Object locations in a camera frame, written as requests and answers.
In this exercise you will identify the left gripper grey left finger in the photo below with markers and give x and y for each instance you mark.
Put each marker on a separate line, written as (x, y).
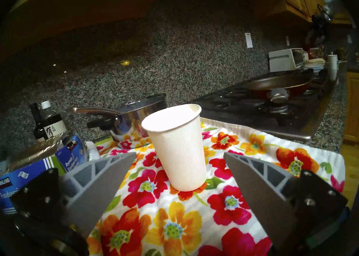
(89, 193)

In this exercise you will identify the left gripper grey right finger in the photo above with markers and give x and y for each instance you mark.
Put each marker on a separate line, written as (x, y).
(269, 199)

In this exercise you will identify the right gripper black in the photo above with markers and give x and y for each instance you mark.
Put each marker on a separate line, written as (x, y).
(320, 22)

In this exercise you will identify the white paper cup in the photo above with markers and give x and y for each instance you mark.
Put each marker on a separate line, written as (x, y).
(333, 62)
(176, 146)

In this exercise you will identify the red bottle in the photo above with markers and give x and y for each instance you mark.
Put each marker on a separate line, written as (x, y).
(310, 53)

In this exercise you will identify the yellow folded towel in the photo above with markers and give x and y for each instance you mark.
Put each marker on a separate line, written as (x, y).
(315, 60)

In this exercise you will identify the blue striped folded towel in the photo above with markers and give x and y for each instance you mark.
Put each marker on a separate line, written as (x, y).
(314, 67)

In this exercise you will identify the white toaster oven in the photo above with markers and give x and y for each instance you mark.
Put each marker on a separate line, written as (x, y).
(284, 60)

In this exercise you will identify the blue foil box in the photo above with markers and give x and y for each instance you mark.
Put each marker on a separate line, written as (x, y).
(33, 171)

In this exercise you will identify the red nonstick frying pan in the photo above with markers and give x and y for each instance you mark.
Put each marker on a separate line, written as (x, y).
(277, 81)

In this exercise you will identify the labelled bottle white cap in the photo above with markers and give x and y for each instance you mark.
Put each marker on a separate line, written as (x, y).
(54, 126)

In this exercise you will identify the floral kitchen towel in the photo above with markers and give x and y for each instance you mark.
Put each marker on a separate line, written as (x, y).
(196, 221)

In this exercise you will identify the stainless steel gas cooktop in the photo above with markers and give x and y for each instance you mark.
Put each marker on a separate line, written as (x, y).
(294, 123)

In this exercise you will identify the stainless steel saucepan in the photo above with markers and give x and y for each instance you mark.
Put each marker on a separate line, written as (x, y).
(134, 118)

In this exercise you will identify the wooden base cabinet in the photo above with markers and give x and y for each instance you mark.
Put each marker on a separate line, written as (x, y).
(352, 106)

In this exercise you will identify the dark glass bottle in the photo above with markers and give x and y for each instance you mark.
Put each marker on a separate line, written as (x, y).
(36, 118)

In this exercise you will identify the black cast iron grate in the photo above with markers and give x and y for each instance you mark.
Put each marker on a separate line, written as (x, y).
(224, 101)

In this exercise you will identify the white wall outlet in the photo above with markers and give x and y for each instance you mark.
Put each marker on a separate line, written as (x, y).
(248, 40)

